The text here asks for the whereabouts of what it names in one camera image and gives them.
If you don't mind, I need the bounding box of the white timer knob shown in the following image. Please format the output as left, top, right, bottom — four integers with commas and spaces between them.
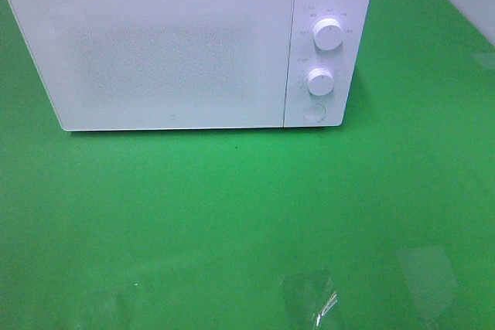
307, 68, 335, 97

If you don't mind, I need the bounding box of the white microwave door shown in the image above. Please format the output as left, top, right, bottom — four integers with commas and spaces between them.
9, 0, 293, 131

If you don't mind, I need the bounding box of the round door release button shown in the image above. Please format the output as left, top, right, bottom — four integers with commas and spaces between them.
302, 104, 326, 123

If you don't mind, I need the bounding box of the upper white power knob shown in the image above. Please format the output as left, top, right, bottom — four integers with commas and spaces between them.
313, 17, 343, 51

